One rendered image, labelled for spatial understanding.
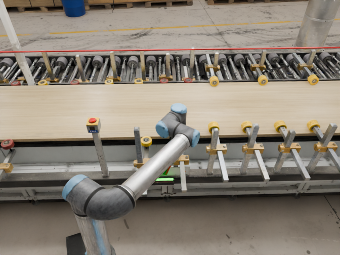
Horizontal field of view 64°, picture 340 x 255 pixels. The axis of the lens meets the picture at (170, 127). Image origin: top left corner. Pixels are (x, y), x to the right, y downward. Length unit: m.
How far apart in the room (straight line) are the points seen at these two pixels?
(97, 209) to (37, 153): 1.38
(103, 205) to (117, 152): 1.17
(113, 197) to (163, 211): 1.66
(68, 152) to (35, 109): 0.50
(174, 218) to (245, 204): 0.69
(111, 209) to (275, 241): 1.89
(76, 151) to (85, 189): 1.18
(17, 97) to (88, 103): 0.65
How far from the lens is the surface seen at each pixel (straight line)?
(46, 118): 2.37
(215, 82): 2.53
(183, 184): 1.77
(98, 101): 2.41
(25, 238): 2.83
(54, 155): 2.32
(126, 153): 2.17
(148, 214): 2.66
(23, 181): 2.25
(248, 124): 2.06
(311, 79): 2.83
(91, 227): 1.23
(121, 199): 1.03
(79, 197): 1.07
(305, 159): 2.48
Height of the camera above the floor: 2.29
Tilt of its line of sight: 42 degrees down
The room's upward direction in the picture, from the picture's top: straight up
